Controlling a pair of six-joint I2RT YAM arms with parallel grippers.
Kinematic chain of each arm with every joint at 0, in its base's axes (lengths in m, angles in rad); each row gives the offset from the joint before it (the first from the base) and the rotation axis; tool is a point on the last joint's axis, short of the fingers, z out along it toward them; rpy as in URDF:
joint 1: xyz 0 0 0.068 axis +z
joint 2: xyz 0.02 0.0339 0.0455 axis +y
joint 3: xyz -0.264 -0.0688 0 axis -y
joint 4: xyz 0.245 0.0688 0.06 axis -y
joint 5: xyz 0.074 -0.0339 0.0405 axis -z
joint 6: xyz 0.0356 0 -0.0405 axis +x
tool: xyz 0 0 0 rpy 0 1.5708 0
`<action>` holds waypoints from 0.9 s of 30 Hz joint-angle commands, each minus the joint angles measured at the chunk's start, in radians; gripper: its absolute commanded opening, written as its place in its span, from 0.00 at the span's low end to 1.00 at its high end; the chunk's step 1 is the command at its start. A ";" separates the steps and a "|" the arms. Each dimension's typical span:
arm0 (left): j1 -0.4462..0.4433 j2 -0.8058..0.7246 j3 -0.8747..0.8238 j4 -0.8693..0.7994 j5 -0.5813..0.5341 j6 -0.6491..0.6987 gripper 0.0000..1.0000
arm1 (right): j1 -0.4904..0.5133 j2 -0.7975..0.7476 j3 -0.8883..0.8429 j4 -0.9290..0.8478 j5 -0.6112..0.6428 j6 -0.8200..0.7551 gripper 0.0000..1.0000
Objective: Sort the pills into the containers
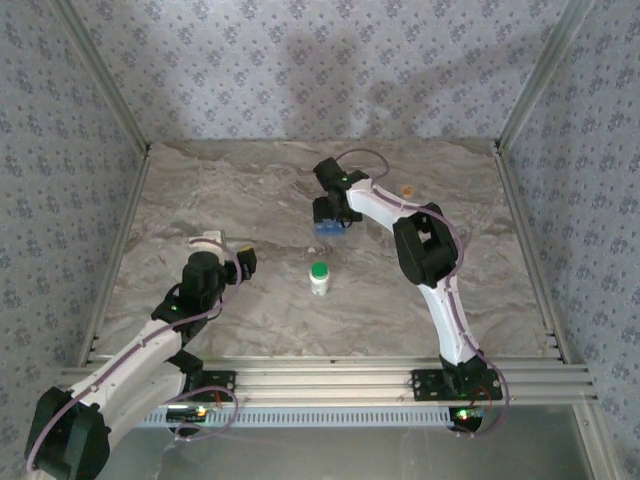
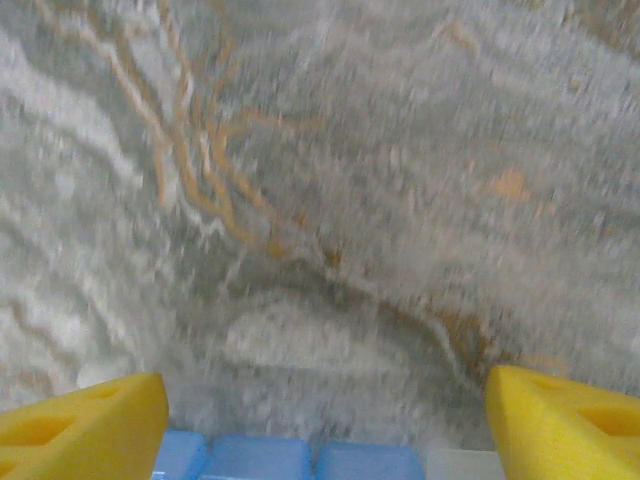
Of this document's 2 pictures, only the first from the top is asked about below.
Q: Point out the clear bottle blue cap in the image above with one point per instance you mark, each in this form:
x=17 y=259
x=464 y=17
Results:
x=327 y=230

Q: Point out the white pill bottle green cap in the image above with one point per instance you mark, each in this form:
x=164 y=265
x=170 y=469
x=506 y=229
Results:
x=320 y=282

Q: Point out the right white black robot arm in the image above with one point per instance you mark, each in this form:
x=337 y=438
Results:
x=450 y=320

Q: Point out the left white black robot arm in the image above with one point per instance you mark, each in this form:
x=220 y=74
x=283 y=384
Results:
x=125 y=360

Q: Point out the small circuit board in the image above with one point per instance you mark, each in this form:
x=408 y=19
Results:
x=467 y=415
x=187 y=414

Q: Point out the grey metal base panel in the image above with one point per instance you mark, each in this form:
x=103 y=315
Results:
x=325 y=455

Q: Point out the aluminium side rail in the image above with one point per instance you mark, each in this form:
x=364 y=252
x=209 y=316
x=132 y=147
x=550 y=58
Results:
x=529 y=250
x=114 y=250

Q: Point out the long aluminium frame beam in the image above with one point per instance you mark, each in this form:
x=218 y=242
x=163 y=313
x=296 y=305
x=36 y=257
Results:
x=325 y=380

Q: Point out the aluminium corner post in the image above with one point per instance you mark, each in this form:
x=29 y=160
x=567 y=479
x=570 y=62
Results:
x=541 y=75
x=111 y=85

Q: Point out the aluminium frame leg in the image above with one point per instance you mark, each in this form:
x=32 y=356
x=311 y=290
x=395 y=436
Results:
x=597 y=445

